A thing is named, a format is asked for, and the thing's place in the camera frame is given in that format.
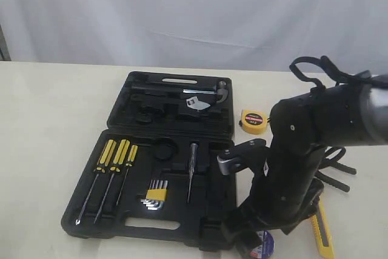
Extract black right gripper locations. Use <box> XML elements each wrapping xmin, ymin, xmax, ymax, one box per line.
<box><xmin>221</xmin><ymin>140</ymin><xmax>326</xmax><ymax>256</ymax></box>

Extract black electrical tape roll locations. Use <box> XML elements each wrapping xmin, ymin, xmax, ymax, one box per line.
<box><xmin>241</xmin><ymin>230</ymin><xmax>275</xmax><ymax>259</ymax></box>

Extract yellow utility knife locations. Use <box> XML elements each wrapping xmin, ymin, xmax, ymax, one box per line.
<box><xmin>310</xmin><ymin>199</ymin><xmax>335</xmax><ymax>259</ymax></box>

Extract yellow tape measure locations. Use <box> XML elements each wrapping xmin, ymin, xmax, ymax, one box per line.
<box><xmin>239</xmin><ymin>109</ymin><xmax>270</xmax><ymax>135</ymax></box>

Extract orange-black combination pliers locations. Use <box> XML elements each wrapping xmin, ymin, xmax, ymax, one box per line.
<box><xmin>315</xmin><ymin>162</ymin><xmax>357</xmax><ymax>193</ymax></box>

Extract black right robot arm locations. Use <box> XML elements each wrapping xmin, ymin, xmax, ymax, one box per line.
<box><xmin>217</xmin><ymin>73</ymin><xmax>387</xmax><ymax>258</ymax></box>

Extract black plastic tool case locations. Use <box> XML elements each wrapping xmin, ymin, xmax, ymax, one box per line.
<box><xmin>61</xmin><ymin>71</ymin><xmax>236</xmax><ymax>251</ymax></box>

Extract hex key set yellow holder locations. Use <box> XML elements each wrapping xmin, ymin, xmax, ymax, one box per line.
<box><xmin>140</xmin><ymin>180</ymin><xmax>169</xmax><ymax>212</ymax></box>

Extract small yellow-black screwdriver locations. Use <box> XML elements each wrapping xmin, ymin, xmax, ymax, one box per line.
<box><xmin>116</xmin><ymin>144</ymin><xmax>138</xmax><ymax>206</ymax></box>

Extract middle yellow-black screwdriver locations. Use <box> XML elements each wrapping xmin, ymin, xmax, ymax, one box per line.
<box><xmin>93</xmin><ymin>139</ymin><xmax>130</xmax><ymax>224</ymax></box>

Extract large yellow-black screwdriver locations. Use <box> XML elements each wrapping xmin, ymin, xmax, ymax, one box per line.
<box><xmin>75</xmin><ymin>139</ymin><xmax>117</xmax><ymax>226</ymax></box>

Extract white backdrop curtain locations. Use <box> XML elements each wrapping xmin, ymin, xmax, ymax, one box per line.
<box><xmin>1</xmin><ymin>0</ymin><xmax>387</xmax><ymax>74</ymax></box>

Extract clear handled tester screwdriver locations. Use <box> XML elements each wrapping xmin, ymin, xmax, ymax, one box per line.
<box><xmin>186</xmin><ymin>143</ymin><xmax>198</xmax><ymax>204</ymax></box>

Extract claw hammer black handle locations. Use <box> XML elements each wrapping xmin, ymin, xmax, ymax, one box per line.
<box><xmin>132</xmin><ymin>81</ymin><xmax>229</xmax><ymax>103</ymax></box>

